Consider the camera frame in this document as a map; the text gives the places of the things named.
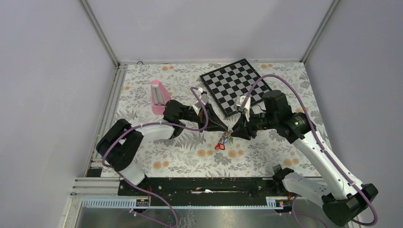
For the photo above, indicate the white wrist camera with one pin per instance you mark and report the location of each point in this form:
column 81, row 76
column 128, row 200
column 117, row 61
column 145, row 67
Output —
column 201, row 102
column 242, row 105

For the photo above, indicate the red tag key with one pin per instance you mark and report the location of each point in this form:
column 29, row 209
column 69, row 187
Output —
column 220, row 146

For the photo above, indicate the pink plastic box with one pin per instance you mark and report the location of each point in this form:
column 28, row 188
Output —
column 160, row 97

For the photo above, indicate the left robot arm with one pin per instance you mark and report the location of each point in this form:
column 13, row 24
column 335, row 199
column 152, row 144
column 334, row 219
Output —
column 119, row 145

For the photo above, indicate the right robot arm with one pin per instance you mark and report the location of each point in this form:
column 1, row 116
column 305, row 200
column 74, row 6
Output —
column 343, row 196

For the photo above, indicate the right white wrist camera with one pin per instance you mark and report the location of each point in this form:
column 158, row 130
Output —
column 242, row 105

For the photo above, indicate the black grey checkerboard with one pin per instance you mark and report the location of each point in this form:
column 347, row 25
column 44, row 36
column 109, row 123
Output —
column 227, row 83

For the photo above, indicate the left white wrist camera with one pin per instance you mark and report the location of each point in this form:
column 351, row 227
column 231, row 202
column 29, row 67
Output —
column 201, row 102

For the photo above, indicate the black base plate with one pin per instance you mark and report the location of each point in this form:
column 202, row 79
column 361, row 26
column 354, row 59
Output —
column 206, row 192

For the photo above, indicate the floral table mat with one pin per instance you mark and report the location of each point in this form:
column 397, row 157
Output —
column 193, row 154

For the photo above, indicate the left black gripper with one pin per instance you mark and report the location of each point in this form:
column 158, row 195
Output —
column 214, row 123

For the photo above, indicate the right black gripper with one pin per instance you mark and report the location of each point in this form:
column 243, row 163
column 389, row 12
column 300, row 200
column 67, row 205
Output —
column 241, row 131

